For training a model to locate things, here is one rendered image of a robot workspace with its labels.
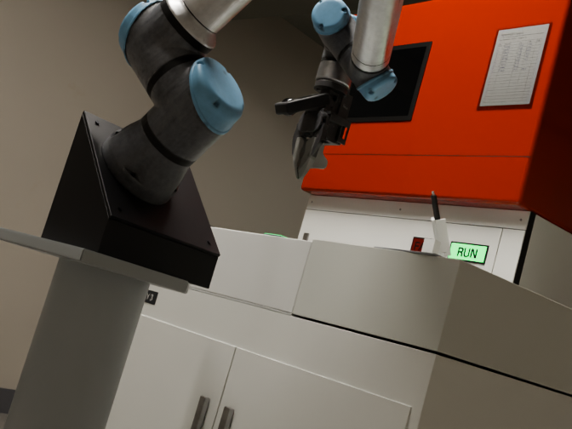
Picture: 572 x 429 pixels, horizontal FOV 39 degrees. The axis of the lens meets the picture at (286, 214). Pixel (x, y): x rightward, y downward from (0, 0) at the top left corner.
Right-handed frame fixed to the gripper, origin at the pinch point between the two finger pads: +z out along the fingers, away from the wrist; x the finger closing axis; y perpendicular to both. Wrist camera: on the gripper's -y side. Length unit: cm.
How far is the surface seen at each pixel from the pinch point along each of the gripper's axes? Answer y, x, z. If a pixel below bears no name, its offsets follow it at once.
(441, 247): 26.6, -19.3, 6.5
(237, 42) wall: 146, 282, -128
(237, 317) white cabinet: -4.0, 0.9, 32.0
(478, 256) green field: 58, -4, 1
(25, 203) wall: 48, 268, 7
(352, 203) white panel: 59, 46, -10
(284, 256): -4.0, -8.4, 18.4
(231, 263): -4.0, 7.8, 21.7
